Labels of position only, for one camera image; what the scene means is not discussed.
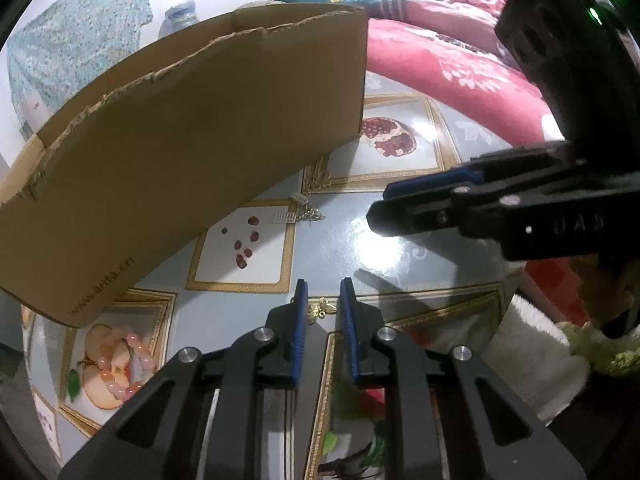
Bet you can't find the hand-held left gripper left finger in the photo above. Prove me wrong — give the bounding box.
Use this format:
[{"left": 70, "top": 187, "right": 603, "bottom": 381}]
[{"left": 60, "top": 278, "right": 309, "bottom": 480}]

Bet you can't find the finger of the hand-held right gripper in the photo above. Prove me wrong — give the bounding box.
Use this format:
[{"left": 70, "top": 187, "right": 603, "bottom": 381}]
[
  {"left": 383, "top": 141, "right": 587, "bottom": 202},
  {"left": 366, "top": 185, "right": 508, "bottom": 237}
]

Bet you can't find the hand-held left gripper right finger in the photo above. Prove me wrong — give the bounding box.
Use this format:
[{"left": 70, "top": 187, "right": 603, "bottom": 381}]
[{"left": 339, "top": 277, "right": 587, "bottom": 480}]

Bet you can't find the gold brooch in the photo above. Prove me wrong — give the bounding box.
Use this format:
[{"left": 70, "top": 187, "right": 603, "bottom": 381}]
[{"left": 307, "top": 297, "right": 336, "bottom": 323}]

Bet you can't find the pink orange bead bracelet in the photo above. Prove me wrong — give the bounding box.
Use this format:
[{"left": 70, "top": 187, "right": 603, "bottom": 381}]
[{"left": 100, "top": 327, "right": 158, "bottom": 402}]

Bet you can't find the brown cardboard box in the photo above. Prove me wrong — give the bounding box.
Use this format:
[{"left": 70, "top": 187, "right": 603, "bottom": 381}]
[{"left": 0, "top": 2, "right": 368, "bottom": 328}]

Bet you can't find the pink floral blanket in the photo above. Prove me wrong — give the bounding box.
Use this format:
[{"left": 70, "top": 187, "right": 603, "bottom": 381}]
[{"left": 366, "top": 0, "right": 556, "bottom": 143}]

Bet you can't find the white fluffy cloth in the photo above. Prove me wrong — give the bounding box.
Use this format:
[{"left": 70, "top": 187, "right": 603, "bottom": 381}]
[{"left": 487, "top": 292, "right": 593, "bottom": 423}]

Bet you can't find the green fuzzy cloth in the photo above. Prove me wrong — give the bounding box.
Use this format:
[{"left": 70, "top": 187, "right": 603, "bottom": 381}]
[{"left": 557, "top": 255, "right": 640, "bottom": 378}]

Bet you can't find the blue water jug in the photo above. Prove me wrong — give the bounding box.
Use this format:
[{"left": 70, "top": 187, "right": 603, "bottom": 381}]
[{"left": 157, "top": 1, "right": 201, "bottom": 40}]

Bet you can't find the teal floral hanging cloth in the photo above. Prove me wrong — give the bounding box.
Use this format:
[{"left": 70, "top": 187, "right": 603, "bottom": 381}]
[{"left": 7, "top": 0, "right": 153, "bottom": 138}]

